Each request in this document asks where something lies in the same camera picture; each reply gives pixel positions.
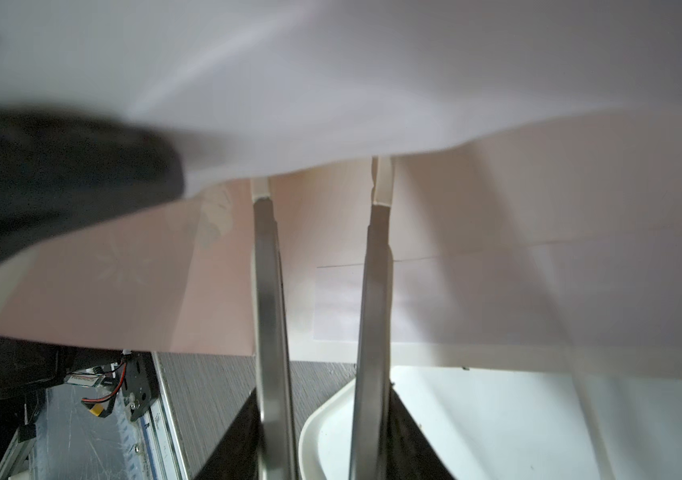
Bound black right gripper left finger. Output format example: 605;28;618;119
195;389;260;480

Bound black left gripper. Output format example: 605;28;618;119
0;109;185;264

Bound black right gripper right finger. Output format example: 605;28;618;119
386;388;454;480

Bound steel tongs white tips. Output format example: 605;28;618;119
250;156;395;479

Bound white red paper bag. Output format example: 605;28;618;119
0;1;682;380

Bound white plastic tray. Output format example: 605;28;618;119
297;364;682;480

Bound aluminium frame rail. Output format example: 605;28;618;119
0;353;189;479

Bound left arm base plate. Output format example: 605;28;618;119
64;352;160;422

